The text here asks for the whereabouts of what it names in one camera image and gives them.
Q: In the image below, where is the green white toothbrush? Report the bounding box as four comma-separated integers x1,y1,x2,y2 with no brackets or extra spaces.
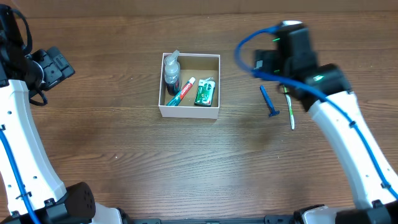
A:
283,86,295,130

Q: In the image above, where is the blue disposable razor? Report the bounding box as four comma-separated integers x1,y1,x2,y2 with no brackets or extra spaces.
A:
259,85,280,117

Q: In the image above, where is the green Dettol soap packet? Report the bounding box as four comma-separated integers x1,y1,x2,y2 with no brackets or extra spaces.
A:
194,77,216,107

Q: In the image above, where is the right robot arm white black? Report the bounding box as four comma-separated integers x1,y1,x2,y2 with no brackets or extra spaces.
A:
243,21,397,223

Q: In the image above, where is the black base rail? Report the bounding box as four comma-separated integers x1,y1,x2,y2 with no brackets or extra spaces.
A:
129,215,295,224

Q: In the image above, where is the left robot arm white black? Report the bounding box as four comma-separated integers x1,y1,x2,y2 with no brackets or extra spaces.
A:
1,4,132,224

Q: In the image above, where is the open white cardboard box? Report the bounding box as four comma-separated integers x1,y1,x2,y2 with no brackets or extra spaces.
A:
158,53,221,119

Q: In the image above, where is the clear spray bottle dark liquid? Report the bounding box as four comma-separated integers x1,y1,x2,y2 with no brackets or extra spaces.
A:
164,50,180,96

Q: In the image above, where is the green Colgate toothpaste tube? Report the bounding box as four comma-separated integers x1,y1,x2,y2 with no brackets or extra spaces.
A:
167,77,196,106

